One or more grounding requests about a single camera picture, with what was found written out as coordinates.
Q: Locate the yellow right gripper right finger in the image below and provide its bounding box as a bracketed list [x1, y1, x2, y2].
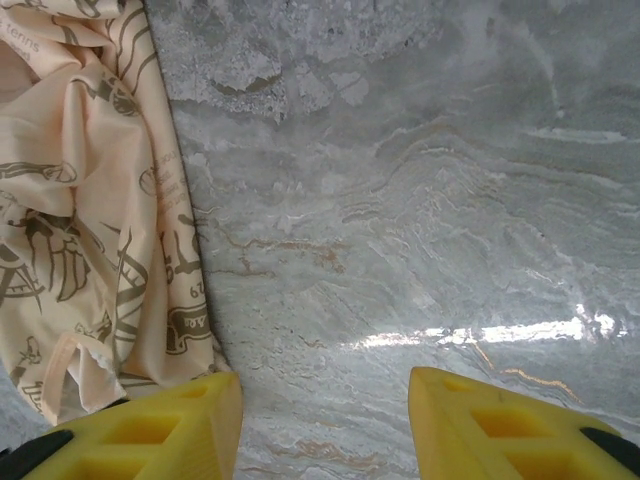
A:
[408, 366, 640, 480]

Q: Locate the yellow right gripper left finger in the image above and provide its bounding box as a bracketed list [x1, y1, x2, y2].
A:
[0, 370, 244, 480]

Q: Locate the peach printed t-shirt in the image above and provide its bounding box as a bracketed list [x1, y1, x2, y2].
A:
[0, 0, 234, 426]

